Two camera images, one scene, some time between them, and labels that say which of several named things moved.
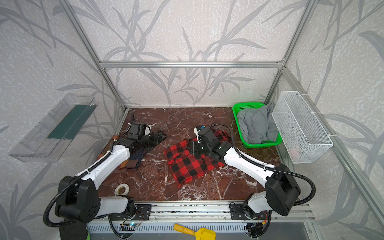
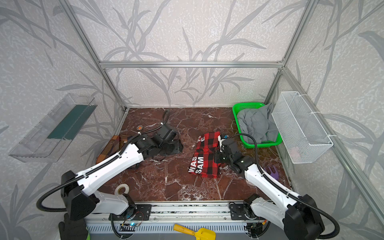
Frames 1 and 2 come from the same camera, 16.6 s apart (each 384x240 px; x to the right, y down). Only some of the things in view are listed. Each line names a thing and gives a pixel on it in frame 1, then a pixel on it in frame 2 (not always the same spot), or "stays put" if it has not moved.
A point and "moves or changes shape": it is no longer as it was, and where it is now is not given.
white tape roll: [127, 189] stays put
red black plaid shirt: [186, 166] moves or changes shape
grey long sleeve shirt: [258, 125] stays put
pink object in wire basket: [294, 153] stays put
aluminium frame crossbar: [191, 64] stays put
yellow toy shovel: [200, 234] stays put
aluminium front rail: [213, 211] stays put
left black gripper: [152, 137] -> [173, 144]
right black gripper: [196, 148] -> [223, 148]
